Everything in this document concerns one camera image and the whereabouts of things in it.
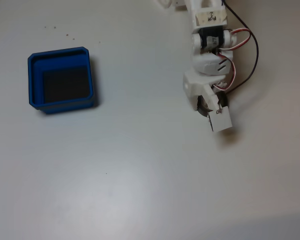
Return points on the black tape roll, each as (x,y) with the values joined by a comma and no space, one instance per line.
(202,110)

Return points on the blue plastic box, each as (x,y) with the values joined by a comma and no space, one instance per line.
(62,106)

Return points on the white camera box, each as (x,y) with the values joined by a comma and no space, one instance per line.
(221,120)

